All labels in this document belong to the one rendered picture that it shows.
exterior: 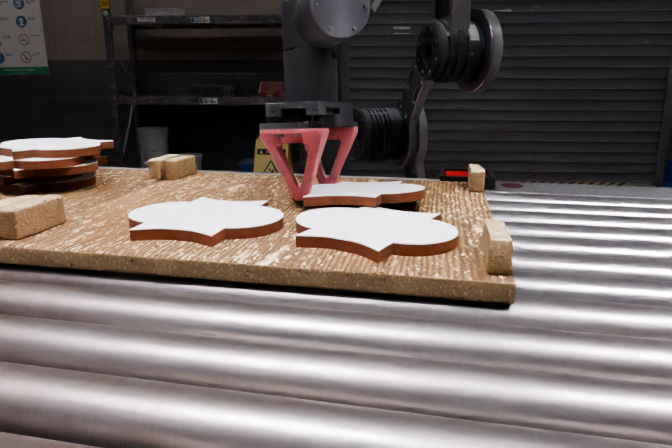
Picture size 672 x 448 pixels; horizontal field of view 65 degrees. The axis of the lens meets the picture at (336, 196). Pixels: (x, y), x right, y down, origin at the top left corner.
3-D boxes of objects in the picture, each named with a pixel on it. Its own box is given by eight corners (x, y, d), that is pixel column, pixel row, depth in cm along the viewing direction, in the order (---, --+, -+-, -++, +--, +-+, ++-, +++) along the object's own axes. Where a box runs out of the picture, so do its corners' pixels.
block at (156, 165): (170, 172, 75) (169, 153, 75) (182, 172, 75) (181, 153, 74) (148, 179, 70) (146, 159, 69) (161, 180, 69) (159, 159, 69)
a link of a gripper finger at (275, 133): (346, 194, 57) (344, 108, 56) (324, 204, 51) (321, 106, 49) (290, 193, 60) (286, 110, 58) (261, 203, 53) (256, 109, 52)
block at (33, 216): (51, 221, 49) (47, 193, 49) (68, 222, 49) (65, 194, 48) (-2, 240, 43) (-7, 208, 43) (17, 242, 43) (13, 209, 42)
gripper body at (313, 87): (354, 119, 60) (353, 54, 59) (324, 120, 51) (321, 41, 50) (302, 121, 62) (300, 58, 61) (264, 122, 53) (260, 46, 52)
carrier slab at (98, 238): (189, 182, 76) (188, 171, 76) (480, 194, 68) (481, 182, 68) (-11, 263, 43) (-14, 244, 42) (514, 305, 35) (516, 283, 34)
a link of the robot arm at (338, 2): (380, -9, 59) (321, -63, 56) (432, -40, 49) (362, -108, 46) (323, 77, 58) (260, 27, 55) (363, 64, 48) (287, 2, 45)
